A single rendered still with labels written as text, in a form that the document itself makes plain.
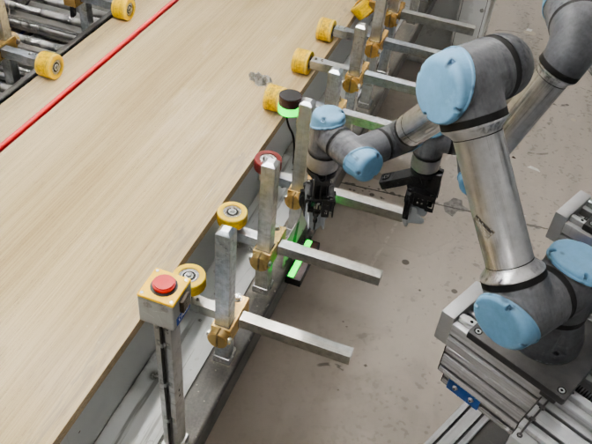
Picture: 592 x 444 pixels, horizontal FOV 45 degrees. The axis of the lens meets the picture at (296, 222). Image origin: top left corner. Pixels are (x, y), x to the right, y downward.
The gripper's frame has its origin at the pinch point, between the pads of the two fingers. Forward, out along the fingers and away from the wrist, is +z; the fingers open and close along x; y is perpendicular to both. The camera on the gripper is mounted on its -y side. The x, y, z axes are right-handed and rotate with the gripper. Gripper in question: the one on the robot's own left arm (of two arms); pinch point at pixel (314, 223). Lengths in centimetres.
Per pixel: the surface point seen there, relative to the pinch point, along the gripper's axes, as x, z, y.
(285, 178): -7.2, 6.5, -25.7
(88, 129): -65, 2, -38
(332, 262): 5.3, 7.7, 5.8
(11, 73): -99, 7, -73
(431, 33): 79, 71, -248
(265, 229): -12.3, -1.0, 4.3
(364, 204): 15.0, 7.2, -16.9
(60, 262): -60, 3, 16
